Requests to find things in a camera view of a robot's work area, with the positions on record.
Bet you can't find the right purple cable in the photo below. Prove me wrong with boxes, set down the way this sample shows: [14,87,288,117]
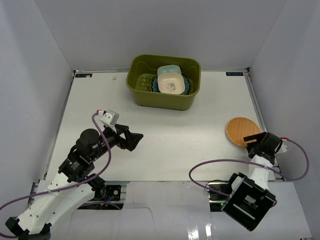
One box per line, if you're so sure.
[188,138,310,198]

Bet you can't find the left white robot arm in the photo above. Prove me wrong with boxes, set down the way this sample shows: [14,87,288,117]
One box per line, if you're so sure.
[5,124,144,240]

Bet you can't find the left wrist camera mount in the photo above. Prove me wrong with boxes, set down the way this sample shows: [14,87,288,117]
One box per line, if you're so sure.
[96,109,120,133]

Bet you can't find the olive green plastic bin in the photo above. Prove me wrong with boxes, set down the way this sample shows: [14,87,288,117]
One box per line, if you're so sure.
[126,54,202,111]

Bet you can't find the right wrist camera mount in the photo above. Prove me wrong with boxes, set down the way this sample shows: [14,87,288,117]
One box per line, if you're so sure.
[275,137,288,154]

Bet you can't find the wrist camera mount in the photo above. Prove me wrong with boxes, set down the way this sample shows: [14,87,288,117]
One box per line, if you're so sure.
[96,109,120,133]
[275,137,288,154]

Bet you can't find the orange woven round plate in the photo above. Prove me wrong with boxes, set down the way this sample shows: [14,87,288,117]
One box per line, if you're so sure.
[226,117,261,148]

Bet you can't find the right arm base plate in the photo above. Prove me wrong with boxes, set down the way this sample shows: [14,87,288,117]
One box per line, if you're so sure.
[205,179,233,212]

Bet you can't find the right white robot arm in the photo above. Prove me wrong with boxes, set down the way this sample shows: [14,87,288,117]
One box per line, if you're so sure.
[221,132,282,232]

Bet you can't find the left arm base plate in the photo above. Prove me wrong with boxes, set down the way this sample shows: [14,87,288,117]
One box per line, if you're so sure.
[94,184,122,202]

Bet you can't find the teal scalloped plate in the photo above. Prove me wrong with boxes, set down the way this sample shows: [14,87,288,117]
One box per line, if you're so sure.
[153,75,191,95]

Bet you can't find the black rimmed beige plate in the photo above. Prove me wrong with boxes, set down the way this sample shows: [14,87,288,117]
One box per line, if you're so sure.
[150,78,155,92]

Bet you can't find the mint green square plate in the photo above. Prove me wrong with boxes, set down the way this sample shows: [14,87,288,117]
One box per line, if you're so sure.
[157,64,182,76]

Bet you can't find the cream square dish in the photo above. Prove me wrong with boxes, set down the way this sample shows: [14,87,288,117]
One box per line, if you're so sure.
[157,72,186,95]

